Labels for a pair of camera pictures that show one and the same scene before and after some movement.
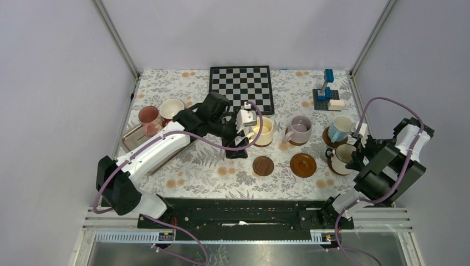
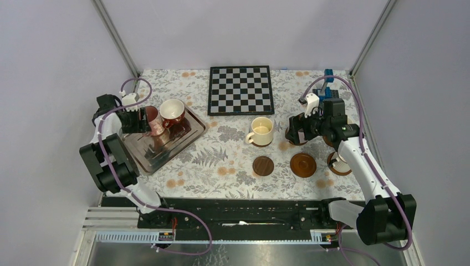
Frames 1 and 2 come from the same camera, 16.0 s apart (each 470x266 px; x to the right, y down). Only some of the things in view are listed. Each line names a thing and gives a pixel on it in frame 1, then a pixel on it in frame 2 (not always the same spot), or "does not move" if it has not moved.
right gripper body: x=372 y=148 to x=315 y=126
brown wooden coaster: x=303 y=165 does not move
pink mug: x=149 y=116 does not move
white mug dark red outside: x=168 y=108 does not move
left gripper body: x=221 y=128 to x=131 y=124
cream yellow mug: x=266 y=136 does not move
